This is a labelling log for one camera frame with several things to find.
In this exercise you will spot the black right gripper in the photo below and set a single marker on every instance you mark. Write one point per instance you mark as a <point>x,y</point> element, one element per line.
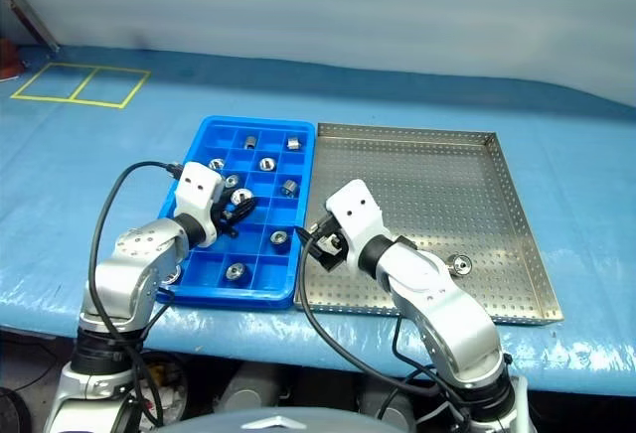
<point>330,249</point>

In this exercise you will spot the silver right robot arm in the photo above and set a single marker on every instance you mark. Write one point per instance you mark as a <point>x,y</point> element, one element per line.
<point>447,314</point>

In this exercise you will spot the blue compartment tray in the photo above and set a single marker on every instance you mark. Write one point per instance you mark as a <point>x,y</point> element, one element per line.
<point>283,212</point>

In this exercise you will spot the grey rounded shape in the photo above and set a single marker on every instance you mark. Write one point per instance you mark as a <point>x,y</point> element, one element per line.
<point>390,408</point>
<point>248,383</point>

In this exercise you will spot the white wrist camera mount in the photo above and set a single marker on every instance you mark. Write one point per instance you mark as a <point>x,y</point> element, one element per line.
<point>355,209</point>
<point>196,189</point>

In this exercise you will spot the perforated steel tray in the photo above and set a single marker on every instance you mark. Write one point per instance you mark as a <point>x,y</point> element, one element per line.
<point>437,180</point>

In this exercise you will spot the yellow tape double rectangle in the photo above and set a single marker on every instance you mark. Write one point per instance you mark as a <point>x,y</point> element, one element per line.
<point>64,101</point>

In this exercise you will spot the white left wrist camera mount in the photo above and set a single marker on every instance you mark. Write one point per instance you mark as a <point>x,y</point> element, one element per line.
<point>196,189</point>

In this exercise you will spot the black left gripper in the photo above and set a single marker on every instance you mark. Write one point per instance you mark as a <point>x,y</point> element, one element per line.
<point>224,214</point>

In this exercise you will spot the red object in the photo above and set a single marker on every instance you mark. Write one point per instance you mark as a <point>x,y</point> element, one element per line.
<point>7,58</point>

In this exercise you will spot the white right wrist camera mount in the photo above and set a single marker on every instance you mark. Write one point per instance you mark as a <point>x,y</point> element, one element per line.
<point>355,209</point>

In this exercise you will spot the grey metal strut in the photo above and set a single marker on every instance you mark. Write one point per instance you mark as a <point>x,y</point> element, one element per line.
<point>31,12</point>

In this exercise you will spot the grey robot torso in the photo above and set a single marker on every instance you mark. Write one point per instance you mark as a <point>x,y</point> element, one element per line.
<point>278,423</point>

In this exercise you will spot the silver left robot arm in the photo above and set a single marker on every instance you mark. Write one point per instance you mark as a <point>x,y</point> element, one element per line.
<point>134,254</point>

